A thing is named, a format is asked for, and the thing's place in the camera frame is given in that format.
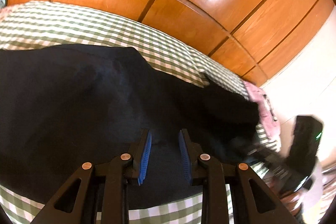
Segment black pants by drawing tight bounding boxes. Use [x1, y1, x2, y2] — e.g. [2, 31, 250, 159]
[1, 44, 259, 209]

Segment person's right hand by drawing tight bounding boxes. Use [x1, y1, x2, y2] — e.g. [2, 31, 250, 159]
[280, 161, 323, 223]

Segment pink cloth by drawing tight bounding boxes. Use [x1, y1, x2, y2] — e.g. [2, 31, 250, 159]
[243, 81, 281, 141]

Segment green checkered bed sheet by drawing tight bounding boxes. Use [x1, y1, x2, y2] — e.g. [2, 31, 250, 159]
[1, 1, 272, 223]

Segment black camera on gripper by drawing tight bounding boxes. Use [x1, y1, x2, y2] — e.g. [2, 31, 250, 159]
[285, 115, 323, 177]

